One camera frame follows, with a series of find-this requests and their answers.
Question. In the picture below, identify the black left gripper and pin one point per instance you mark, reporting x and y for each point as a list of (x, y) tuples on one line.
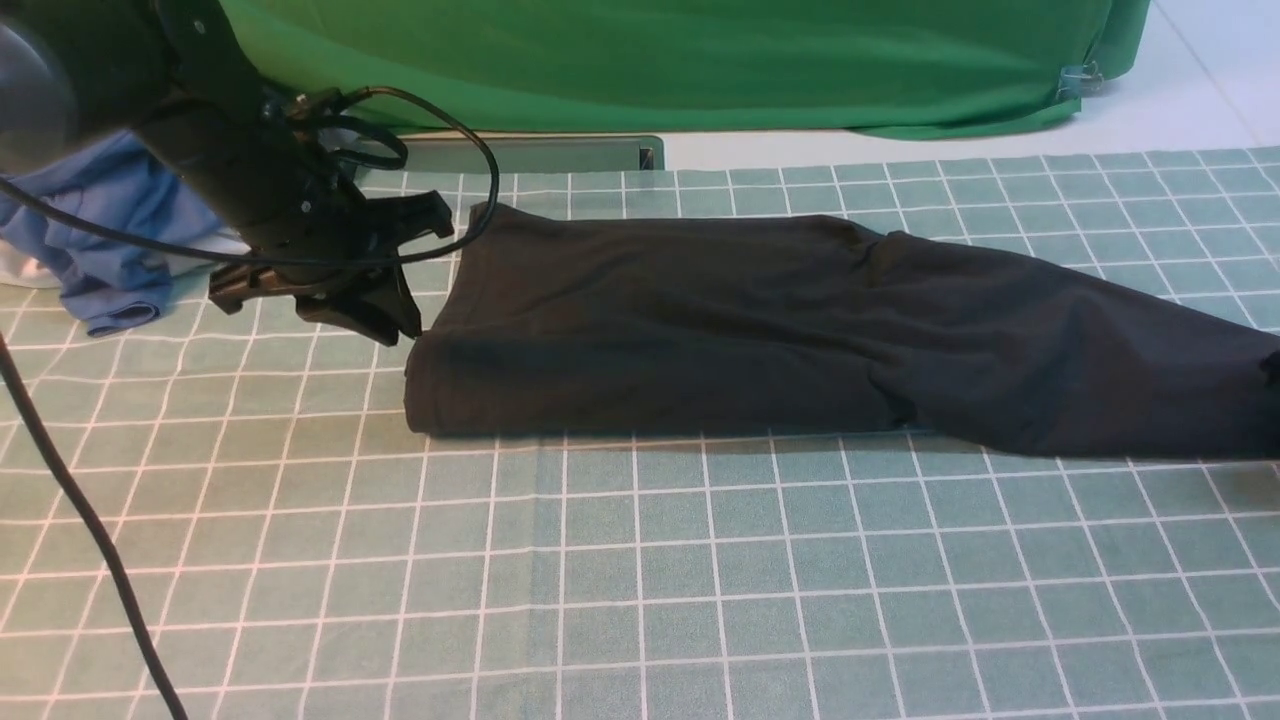
[(312, 233)]

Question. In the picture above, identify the dark gray long-sleeved shirt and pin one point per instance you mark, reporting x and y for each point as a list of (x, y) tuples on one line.
[(799, 325)]

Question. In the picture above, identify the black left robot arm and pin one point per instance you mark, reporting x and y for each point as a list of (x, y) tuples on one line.
[(76, 71)]

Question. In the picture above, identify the blue crumpled shirt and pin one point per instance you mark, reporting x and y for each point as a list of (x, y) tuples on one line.
[(118, 184)]

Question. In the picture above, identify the green grid tablecloth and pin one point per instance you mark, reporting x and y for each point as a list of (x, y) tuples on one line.
[(299, 555)]

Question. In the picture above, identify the gray metal table slot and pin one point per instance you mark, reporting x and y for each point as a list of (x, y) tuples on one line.
[(552, 154)]

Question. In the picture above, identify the green backdrop cloth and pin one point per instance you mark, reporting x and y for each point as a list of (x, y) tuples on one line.
[(907, 70)]

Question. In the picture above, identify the metal binder clip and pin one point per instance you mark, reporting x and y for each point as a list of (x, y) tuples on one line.
[(1078, 81)]

